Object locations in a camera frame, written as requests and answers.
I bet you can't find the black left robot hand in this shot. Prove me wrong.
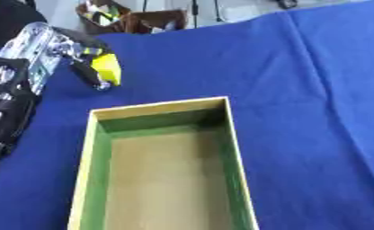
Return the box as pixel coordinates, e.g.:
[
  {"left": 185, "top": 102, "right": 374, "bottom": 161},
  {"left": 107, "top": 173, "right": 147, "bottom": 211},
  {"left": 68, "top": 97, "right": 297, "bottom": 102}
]
[{"left": 51, "top": 26, "right": 117, "bottom": 92}]

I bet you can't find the yellow block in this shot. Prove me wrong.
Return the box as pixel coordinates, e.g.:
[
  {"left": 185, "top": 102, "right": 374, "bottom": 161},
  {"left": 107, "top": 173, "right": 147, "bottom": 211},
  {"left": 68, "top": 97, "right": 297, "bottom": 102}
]
[{"left": 89, "top": 52, "right": 124, "bottom": 87}]

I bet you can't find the brown cardboard box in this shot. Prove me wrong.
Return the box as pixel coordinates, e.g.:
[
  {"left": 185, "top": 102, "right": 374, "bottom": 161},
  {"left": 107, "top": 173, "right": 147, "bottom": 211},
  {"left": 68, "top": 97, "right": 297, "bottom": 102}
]
[{"left": 125, "top": 9, "right": 191, "bottom": 35}]

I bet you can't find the tan cardboard box green inside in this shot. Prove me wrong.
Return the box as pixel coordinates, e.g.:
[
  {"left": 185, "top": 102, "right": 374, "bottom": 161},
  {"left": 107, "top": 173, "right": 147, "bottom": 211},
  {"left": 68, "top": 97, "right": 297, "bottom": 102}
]
[{"left": 66, "top": 95, "right": 262, "bottom": 230}]

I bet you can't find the black chair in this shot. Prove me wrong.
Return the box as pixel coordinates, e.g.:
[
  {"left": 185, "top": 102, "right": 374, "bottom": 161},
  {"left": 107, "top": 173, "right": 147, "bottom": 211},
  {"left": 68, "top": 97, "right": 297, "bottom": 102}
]
[{"left": 0, "top": 0, "right": 49, "bottom": 49}]

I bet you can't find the black tripod leg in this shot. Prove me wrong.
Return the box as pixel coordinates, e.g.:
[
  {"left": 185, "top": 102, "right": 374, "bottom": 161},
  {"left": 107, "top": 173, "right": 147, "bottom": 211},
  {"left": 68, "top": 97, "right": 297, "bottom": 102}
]
[
  {"left": 212, "top": 0, "right": 225, "bottom": 22},
  {"left": 188, "top": 0, "right": 201, "bottom": 29}
]

